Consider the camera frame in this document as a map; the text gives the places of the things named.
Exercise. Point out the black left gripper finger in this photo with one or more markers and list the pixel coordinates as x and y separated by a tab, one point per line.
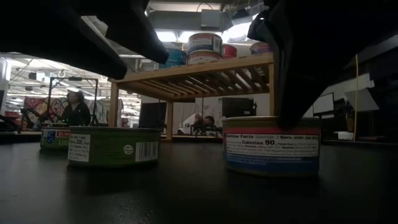
46	28
133	31

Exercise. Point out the black monitor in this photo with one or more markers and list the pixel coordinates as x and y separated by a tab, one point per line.
152	115
237	107

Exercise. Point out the colourful patterned quilt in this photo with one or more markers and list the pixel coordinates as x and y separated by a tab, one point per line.
37	107

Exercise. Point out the person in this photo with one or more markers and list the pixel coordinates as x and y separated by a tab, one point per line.
199	119
76	112

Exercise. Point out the green label tuna can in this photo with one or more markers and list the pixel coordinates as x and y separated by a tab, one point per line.
54	138
109	149

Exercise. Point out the wooden slatted shelf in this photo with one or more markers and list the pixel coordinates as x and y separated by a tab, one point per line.
192	69

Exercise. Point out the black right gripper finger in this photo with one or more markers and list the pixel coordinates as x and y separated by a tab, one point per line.
301	56
262	28

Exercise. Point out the black metal rack frame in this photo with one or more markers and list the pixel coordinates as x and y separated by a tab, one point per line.
74	78

